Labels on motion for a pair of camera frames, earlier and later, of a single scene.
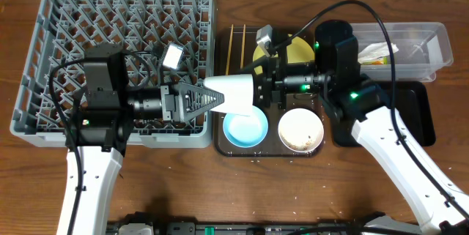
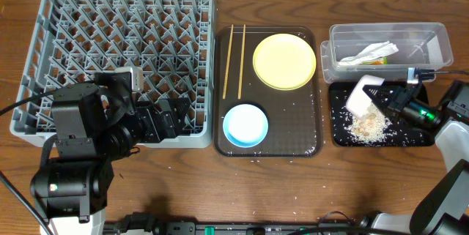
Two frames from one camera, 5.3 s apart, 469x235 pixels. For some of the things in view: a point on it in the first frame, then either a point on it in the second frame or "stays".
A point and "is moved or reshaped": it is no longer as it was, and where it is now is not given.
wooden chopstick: x=229 y=50 stays
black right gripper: x=271 y=84 -> x=396 y=101
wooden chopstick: x=242 y=47 stays
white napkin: x=376 y=50 stays
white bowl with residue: x=300 y=129 is moved or reshaped
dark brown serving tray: x=234 y=50 stays
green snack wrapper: x=382 y=61 stays
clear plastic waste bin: x=419 y=49 stays
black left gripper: x=168 y=103 -> x=161 y=118
